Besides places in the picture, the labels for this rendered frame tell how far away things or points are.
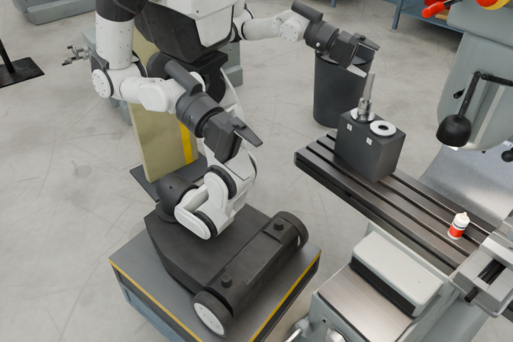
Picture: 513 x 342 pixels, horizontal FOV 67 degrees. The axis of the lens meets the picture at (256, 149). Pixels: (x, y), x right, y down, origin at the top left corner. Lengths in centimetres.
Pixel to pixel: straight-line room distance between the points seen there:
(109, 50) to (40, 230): 197
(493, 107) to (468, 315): 135
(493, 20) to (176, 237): 143
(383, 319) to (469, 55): 85
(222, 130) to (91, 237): 200
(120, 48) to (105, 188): 201
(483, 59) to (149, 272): 157
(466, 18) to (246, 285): 119
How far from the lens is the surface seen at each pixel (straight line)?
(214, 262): 172
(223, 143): 82
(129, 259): 202
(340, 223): 263
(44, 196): 311
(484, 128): 113
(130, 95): 106
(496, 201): 166
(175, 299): 185
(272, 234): 175
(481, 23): 101
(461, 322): 222
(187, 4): 104
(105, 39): 107
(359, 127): 146
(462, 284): 130
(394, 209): 145
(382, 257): 145
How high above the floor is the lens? 199
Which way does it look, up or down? 40 degrees down
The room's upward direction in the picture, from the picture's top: straight up
